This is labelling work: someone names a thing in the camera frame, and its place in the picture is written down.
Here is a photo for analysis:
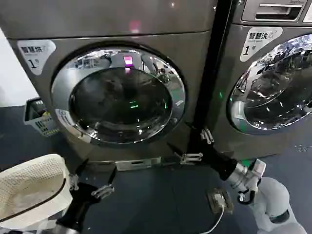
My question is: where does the white number sticker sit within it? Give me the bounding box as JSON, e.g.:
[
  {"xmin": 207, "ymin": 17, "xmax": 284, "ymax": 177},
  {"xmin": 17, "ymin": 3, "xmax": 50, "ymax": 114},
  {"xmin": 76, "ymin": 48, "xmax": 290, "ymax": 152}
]
[
  {"xmin": 17, "ymin": 39, "xmax": 57, "ymax": 76},
  {"xmin": 239, "ymin": 27, "xmax": 284, "ymax": 62}
]

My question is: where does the small grey slotted basket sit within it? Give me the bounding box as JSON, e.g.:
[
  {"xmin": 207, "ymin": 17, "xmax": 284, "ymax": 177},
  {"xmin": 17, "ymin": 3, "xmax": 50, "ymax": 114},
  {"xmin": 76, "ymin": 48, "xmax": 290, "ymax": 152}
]
[{"xmin": 23, "ymin": 97, "xmax": 59, "ymax": 137}]

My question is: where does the white perforated laundry basket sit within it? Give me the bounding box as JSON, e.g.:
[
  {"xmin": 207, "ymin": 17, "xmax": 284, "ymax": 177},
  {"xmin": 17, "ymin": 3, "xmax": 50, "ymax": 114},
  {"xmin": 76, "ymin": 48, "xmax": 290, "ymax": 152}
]
[{"xmin": 0, "ymin": 153, "xmax": 74, "ymax": 230}]

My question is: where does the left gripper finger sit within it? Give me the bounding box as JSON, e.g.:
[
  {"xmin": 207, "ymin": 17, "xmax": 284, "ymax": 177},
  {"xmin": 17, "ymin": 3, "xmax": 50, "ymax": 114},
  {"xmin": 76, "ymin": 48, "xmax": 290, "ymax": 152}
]
[
  {"xmin": 91, "ymin": 166, "xmax": 118, "ymax": 198},
  {"xmin": 69, "ymin": 158, "xmax": 89, "ymax": 192}
]

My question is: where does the white power cable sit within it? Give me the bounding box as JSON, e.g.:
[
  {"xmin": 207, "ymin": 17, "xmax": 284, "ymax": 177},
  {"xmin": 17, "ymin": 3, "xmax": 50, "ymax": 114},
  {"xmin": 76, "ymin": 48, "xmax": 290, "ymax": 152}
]
[{"xmin": 206, "ymin": 204, "xmax": 225, "ymax": 234}]

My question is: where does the round glass dryer door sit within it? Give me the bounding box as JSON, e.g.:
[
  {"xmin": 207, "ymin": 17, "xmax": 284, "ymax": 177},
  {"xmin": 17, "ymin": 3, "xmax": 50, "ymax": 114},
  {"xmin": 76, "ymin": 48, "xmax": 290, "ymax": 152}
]
[
  {"xmin": 50, "ymin": 47, "xmax": 189, "ymax": 147},
  {"xmin": 226, "ymin": 33, "xmax": 312, "ymax": 137}
]

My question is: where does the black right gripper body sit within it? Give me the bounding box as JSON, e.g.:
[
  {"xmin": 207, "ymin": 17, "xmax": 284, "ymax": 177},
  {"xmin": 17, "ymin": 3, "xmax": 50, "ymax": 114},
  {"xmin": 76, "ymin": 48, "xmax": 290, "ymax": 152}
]
[{"xmin": 202, "ymin": 143, "xmax": 239, "ymax": 181}]

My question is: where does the grey floor socket box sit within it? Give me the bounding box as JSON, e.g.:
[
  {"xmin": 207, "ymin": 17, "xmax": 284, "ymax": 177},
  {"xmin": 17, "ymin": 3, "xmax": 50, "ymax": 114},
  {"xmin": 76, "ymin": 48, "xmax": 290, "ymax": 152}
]
[{"xmin": 207, "ymin": 187, "xmax": 235, "ymax": 215}]

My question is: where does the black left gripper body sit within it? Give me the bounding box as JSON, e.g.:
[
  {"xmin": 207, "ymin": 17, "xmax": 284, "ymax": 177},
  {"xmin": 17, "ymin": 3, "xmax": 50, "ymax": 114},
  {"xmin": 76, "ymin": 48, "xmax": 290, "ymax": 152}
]
[{"xmin": 56, "ymin": 182, "xmax": 98, "ymax": 231}]

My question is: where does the small white door sticker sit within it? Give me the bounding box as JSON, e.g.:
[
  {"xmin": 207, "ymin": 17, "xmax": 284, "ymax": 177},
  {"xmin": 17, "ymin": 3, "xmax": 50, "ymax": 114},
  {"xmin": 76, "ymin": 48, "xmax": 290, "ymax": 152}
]
[{"xmin": 55, "ymin": 108, "xmax": 72, "ymax": 128}]

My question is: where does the grey dryer with drawer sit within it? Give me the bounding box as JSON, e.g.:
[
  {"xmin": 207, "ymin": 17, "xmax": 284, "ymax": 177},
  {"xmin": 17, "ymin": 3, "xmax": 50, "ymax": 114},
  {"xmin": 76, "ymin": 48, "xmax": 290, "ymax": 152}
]
[{"xmin": 211, "ymin": 0, "xmax": 312, "ymax": 162}]

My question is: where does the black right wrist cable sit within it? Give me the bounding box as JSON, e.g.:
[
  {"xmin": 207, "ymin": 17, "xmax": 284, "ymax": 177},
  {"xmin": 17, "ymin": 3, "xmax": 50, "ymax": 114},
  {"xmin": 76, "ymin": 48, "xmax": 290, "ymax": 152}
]
[{"xmin": 237, "ymin": 187, "xmax": 257, "ymax": 206}]

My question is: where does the grey dryer drawer panel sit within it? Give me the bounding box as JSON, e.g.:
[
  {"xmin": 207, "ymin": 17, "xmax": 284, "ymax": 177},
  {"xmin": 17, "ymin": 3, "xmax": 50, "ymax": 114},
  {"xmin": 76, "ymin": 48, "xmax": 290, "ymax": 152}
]
[{"xmin": 240, "ymin": 0, "xmax": 312, "ymax": 24}]

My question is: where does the large grey front-load dryer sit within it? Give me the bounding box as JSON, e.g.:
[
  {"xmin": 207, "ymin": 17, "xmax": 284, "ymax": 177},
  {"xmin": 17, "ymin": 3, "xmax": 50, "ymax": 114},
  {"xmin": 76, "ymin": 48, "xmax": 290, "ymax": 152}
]
[{"xmin": 0, "ymin": 0, "xmax": 219, "ymax": 169}]

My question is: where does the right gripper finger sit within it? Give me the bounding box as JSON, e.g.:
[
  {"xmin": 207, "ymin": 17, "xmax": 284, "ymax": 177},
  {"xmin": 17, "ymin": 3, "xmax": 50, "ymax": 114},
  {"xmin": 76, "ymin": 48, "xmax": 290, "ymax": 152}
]
[
  {"xmin": 166, "ymin": 142, "xmax": 204, "ymax": 165},
  {"xmin": 191, "ymin": 123, "xmax": 215, "ymax": 145}
]

